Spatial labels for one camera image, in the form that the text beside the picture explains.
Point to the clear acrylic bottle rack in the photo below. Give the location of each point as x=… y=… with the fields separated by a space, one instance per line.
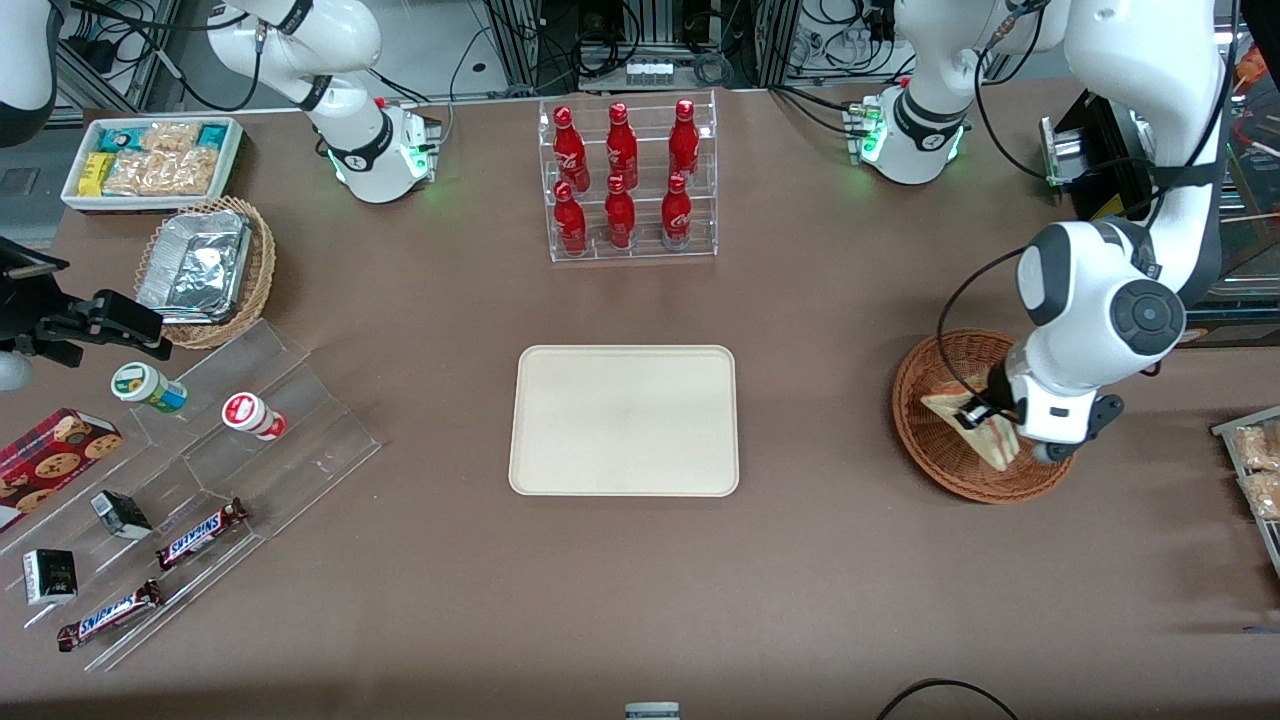
x=645 y=250

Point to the cream plastic serving tray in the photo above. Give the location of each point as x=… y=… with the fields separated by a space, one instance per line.
x=620 y=420

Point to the red cola bottle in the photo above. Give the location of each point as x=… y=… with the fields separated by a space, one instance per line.
x=684 y=135
x=570 y=222
x=621 y=140
x=620 y=215
x=568 y=145
x=676 y=212

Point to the small black drink carton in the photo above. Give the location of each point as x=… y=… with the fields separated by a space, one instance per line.
x=50 y=577
x=120 y=513

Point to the clear acrylic stepped shelf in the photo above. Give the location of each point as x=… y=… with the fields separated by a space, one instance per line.
x=300 y=460

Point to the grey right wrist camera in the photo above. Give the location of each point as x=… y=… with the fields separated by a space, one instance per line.
x=12 y=370

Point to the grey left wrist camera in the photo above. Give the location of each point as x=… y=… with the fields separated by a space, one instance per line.
x=1055 y=452

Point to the green lid yoghurt cup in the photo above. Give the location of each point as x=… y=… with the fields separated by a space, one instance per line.
x=145 y=385

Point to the clear cracker bag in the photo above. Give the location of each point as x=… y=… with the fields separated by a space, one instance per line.
x=1258 y=447
x=170 y=136
x=138 y=175
x=195 y=172
x=1265 y=495

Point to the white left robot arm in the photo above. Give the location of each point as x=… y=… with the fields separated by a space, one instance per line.
x=1090 y=290

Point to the Snickers chocolate bar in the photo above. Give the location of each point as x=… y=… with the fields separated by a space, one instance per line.
x=200 y=533
x=110 y=615

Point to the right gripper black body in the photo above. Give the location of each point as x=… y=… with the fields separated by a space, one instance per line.
x=22 y=307

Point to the red lid yoghurt cup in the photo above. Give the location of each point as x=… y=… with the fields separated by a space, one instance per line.
x=250 y=415

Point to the grey metal snack tray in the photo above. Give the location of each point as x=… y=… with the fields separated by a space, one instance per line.
x=1228 y=425

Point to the black metal equipment box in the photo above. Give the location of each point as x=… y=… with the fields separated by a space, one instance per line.
x=1100 y=150

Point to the brown round wicker basket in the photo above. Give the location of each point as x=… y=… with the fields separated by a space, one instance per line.
x=925 y=445

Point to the white plastic snack bin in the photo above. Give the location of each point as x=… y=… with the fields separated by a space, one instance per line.
x=232 y=165

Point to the grey black device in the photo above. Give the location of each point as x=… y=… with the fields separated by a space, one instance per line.
x=652 y=712

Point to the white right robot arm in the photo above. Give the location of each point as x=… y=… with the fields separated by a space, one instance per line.
x=350 y=140

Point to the triangular sandwich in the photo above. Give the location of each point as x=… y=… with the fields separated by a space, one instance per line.
x=943 y=406

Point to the red tartan cookie box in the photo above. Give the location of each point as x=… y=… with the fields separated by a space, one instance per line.
x=55 y=460

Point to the aluminium frame structure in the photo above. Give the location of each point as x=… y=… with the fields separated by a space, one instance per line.
x=520 y=40

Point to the light wicker basket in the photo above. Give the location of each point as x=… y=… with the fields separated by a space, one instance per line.
x=260 y=270

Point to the teal snack packet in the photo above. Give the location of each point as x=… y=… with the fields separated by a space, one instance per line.
x=118 y=138
x=212 y=133

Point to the yellow snack packet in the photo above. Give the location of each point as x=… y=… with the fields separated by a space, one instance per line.
x=95 y=172

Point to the white power strip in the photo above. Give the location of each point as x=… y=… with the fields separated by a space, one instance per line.
x=648 y=71

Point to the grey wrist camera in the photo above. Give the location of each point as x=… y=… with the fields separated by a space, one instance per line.
x=1055 y=452
x=12 y=370

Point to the silver foil tray stack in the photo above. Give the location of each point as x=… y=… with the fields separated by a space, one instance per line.
x=195 y=265

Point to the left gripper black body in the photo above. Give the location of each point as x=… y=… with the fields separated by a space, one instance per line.
x=996 y=383

